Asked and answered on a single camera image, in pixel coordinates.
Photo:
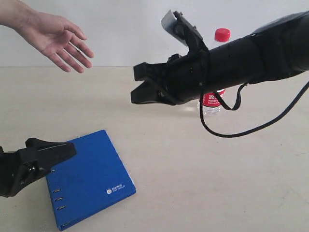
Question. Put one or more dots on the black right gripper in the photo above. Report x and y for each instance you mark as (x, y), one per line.
(183, 77)

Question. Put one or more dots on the person's open hand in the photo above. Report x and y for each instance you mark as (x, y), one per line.
(58, 39)

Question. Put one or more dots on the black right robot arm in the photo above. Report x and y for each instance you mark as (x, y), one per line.
(275, 51)

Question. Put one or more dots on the person's bare forearm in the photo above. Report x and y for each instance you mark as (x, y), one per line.
(14, 13)

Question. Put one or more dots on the blue ring binder notebook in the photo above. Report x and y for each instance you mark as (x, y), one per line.
(93, 180)

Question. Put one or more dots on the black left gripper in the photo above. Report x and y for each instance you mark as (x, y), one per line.
(39, 156)

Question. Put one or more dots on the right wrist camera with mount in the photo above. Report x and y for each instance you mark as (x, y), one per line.
(174, 23)

